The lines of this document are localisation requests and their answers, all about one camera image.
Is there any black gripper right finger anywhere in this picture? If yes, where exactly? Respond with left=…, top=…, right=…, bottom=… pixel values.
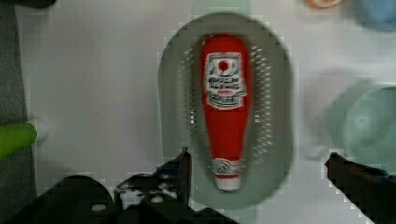
left=325, top=152, right=396, bottom=224

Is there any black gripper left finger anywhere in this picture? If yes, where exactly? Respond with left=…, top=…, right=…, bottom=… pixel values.
left=114, top=147, right=192, bottom=210

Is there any red ketchup bottle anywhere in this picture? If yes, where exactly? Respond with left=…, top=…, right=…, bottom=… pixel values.
left=200, top=34, right=253, bottom=192

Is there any green oval strainer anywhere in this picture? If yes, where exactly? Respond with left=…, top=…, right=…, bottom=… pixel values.
left=158, top=0, right=293, bottom=224

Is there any green mug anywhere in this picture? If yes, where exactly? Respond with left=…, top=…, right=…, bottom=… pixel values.
left=328, top=81, right=396, bottom=175

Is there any lime green knob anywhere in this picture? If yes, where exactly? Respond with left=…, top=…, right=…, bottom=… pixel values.
left=0, top=123, right=38, bottom=161

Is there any blue bowl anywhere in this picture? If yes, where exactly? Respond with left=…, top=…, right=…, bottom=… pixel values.
left=354, top=0, right=396, bottom=31

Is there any orange slice toy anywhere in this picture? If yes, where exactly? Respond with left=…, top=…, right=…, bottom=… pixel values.
left=304, top=0, right=344, bottom=10

